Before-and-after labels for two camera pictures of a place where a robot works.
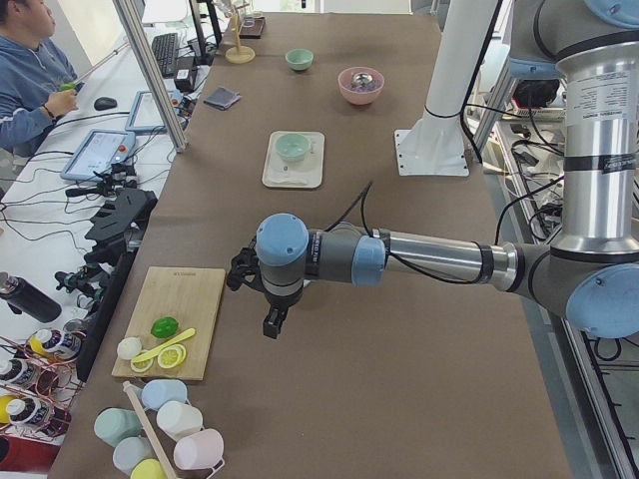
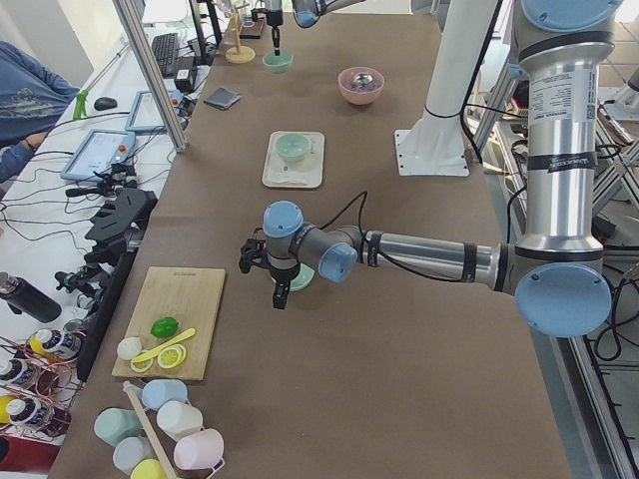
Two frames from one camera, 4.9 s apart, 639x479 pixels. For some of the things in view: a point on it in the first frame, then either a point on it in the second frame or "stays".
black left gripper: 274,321 → 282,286
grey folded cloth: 222,98 stays
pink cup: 200,451 stays
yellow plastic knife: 184,335 stays
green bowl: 300,59 → 277,64
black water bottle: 22,295 stays
